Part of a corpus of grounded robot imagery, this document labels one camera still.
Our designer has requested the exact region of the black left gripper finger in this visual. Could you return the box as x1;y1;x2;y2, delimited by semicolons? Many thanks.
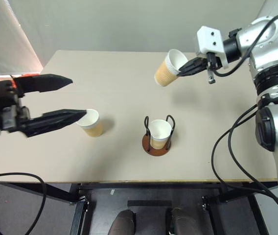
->
18;74;73;95
21;109;88;138

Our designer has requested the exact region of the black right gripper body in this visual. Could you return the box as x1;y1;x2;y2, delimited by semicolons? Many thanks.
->
204;50;224;85

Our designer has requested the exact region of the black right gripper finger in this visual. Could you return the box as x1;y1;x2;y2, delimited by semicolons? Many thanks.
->
177;64;209;78
180;57;208;72

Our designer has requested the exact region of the brown ribbed paper cup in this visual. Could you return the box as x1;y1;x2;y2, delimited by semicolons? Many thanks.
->
148;119;173;150
76;109;104;138
154;48;189;88

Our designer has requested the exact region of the dark rounded shape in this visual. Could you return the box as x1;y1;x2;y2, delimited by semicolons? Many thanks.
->
108;209;137;235
170;207;199;235

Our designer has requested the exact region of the black tape strip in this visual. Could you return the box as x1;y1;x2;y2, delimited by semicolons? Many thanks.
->
127;200;173;208

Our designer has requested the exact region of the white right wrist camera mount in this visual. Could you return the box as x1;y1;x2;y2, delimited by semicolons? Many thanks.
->
196;25;229;70

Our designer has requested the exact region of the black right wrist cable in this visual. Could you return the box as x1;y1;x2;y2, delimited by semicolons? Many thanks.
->
211;14;278;77

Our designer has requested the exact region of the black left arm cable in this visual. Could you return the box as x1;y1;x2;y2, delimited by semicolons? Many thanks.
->
0;172;47;235

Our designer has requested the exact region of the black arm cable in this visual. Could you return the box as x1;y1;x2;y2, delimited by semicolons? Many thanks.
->
0;172;47;235
210;102;278;222

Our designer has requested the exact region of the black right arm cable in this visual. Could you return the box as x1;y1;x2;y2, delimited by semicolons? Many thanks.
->
210;102;278;222

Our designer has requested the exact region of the black wire cup holder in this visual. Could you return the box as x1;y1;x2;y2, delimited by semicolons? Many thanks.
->
141;114;176;157

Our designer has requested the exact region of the black metal table frame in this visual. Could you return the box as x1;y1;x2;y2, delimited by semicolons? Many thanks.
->
0;181;270;235

